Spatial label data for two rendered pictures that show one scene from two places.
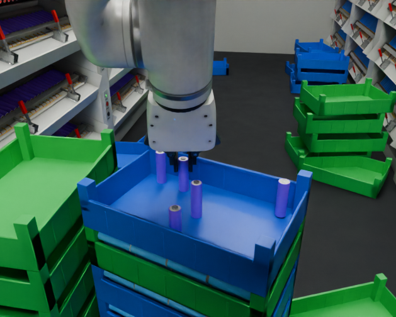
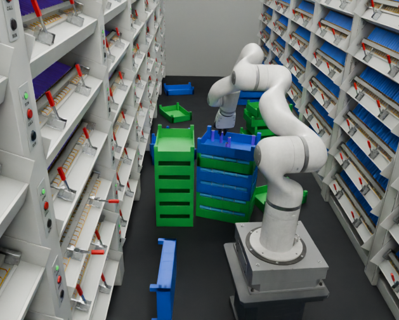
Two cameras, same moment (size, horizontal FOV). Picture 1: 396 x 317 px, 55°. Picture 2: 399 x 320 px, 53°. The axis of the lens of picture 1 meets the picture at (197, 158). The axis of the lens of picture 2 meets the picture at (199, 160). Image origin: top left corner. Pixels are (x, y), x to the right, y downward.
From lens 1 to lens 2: 1.57 m
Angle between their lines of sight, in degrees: 10
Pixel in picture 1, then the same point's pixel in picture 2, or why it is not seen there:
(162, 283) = (222, 166)
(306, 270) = (259, 182)
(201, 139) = (231, 124)
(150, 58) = (225, 104)
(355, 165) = not seen: hidden behind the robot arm
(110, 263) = (205, 163)
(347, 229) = not seen: hidden behind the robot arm
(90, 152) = (184, 133)
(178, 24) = (233, 98)
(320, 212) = not seen: hidden behind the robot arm
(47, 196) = (179, 146)
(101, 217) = (204, 148)
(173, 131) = (224, 122)
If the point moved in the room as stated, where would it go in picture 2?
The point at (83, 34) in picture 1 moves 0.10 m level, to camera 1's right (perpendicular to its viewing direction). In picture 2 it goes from (215, 101) to (235, 100)
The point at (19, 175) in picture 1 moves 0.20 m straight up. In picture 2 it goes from (162, 141) to (162, 107)
